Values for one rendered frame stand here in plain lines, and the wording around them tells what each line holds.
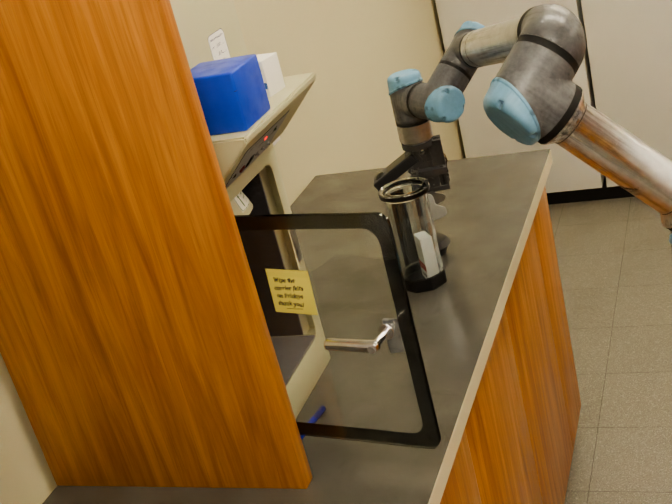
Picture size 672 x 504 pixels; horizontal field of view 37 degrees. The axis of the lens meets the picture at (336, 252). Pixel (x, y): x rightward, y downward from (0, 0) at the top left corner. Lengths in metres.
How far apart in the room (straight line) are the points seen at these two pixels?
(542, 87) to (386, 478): 0.68
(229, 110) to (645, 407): 2.15
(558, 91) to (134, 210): 0.72
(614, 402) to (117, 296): 2.12
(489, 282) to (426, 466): 0.62
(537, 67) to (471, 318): 0.55
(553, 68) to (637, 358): 2.00
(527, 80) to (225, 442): 0.77
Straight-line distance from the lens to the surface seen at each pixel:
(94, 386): 1.72
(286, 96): 1.63
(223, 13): 1.73
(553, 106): 1.72
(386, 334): 1.48
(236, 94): 1.48
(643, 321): 3.80
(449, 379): 1.84
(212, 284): 1.50
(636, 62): 4.56
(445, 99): 2.06
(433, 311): 2.07
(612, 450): 3.18
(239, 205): 1.72
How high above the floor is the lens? 1.90
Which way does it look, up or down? 23 degrees down
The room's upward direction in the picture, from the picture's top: 15 degrees counter-clockwise
